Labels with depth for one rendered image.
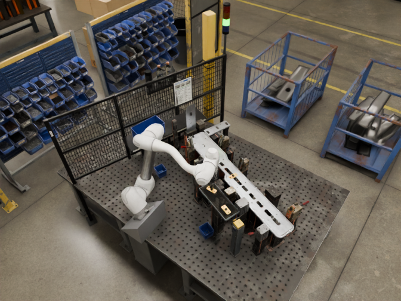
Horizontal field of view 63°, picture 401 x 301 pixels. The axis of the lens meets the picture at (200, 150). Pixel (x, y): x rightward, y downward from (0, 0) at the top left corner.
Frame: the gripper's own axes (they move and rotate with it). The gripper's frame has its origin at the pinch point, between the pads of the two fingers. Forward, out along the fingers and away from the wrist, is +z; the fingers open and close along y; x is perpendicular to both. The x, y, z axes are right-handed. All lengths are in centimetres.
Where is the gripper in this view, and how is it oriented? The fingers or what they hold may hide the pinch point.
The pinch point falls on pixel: (211, 186)
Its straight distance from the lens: 268.8
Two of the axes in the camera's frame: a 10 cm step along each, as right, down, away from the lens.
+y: 6.2, -5.7, 5.4
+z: 0.1, 6.9, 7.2
